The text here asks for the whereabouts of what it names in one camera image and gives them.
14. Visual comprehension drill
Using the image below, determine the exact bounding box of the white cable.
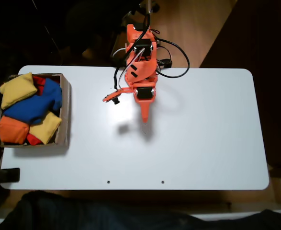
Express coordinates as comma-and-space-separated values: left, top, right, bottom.
111, 47, 128, 58

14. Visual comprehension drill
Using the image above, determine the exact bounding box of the orange camera mount with camera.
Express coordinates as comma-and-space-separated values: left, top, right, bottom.
102, 87, 134, 105

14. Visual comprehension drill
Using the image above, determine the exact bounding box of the black table clamp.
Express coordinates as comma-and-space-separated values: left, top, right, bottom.
0, 167, 21, 184

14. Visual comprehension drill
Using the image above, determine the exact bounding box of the office chair base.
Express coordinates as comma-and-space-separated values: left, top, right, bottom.
111, 0, 162, 49

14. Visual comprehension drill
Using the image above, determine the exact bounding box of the brown cardboard box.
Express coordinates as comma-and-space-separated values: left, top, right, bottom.
0, 72, 72, 148

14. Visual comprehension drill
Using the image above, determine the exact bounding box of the blue fabric bean bag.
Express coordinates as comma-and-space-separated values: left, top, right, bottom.
2, 77, 63, 126

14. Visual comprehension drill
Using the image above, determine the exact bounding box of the red fabric bean bag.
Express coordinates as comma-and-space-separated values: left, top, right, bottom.
26, 133, 44, 146
32, 75, 61, 96

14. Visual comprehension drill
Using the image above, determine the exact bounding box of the yellow fabric bean bag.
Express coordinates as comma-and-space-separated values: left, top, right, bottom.
29, 112, 63, 145
0, 71, 38, 110

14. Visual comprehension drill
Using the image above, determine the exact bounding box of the orange fabric bean bag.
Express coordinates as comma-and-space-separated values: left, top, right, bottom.
0, 115, 31, 145

